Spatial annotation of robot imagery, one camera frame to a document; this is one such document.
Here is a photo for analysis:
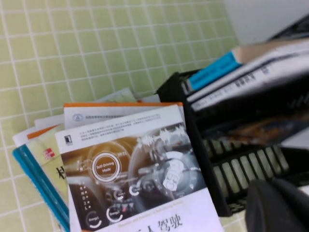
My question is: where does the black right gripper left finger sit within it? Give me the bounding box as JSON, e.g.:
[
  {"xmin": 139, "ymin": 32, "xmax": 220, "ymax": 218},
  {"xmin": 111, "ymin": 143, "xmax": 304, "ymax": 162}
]
[{"xmin": 245, "ymin": 179, "xmax": 308, "ymax": 232}]

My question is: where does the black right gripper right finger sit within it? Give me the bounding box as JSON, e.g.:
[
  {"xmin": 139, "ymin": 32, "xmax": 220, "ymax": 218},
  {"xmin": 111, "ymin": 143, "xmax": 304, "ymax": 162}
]
[{"xmin": 271, "ymin": 178, "xmax": 309, "ymax": 232}]

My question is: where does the self-driving car cover book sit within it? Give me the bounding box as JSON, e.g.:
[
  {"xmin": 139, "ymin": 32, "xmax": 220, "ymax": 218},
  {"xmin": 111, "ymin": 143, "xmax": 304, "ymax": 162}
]
[{"xmin": 54, "ymin": 104, "xmax": 225, "ymax": 232}]

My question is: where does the black plastic book holder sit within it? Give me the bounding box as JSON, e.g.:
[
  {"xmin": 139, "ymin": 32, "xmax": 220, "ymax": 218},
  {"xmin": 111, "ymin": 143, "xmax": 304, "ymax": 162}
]
[{"xmin": 155, "ymin": 14, "xmax": 309, "ymax": 218}]

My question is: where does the white automotive suspension book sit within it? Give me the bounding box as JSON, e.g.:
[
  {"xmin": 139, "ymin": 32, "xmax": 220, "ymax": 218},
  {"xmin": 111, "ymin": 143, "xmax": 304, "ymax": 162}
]
[{"xmin": 186, "ymin": 54, "xmax": 309, "ymax": 112}]

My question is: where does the blue spine book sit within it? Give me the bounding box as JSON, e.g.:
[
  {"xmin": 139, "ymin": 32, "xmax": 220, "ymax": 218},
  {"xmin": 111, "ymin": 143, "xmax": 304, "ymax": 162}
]
[{"xmin": 187, "ymin": 44, "xmax": 309, "ymax": 92}]

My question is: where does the white orange ROS2 book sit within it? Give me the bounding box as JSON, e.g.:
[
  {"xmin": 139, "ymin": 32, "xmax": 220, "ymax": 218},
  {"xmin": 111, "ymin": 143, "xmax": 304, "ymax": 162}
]
[{"xmin": 63, "ymin": 102, "xmax": 184, "ymax": 131}]

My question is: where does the pale yellow book red logo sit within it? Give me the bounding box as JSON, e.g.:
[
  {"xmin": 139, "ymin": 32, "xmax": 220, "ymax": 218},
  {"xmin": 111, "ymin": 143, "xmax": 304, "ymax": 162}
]
[{"xmin": 26, "ymin": 131, "xmax": 70, "ymax": 206}]

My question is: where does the orange edged book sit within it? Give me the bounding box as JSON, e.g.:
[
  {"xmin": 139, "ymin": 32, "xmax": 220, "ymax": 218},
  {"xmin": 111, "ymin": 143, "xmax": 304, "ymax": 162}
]
[{"xmin": 26, "ymin": 124, "xmax": 60, "ymax": 140}]

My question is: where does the white booklet with orange corner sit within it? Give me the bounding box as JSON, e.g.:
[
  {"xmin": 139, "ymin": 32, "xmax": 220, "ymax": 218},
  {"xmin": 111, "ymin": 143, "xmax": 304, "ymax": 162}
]
[{"xmin": 137, "ymin": 94, "xmax": 161, "ymax": 104}]

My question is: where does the pale green map booklet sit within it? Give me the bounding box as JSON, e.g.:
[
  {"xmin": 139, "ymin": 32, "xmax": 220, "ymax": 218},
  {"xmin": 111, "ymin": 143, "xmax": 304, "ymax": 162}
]
[{"xmin": 93, "ymin": 87, "xmax": 139, "ymax": 104}]

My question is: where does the green checked tablecloth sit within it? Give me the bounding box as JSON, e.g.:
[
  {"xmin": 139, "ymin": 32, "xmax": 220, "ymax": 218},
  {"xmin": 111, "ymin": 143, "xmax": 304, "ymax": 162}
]
[{"xmin": 0, "ymin": 0, "xmax": 247, "ymax": 232}]

